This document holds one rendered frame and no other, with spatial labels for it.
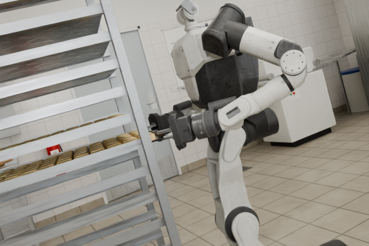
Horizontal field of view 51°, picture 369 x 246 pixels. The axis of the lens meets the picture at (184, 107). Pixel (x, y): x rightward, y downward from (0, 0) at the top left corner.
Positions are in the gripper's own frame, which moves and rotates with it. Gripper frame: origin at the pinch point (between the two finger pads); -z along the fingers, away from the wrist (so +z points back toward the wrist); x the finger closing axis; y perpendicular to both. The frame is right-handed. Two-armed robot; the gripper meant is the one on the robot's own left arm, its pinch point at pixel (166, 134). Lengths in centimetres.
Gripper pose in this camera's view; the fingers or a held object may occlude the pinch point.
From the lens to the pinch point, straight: 132.8
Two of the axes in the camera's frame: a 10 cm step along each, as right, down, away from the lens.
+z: 9.3, -2.4, -2.7
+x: -2.7, -9.6, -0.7
